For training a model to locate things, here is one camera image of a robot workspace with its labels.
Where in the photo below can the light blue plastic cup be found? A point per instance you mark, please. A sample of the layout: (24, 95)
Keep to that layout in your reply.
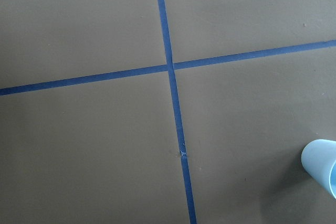
(318, 160)

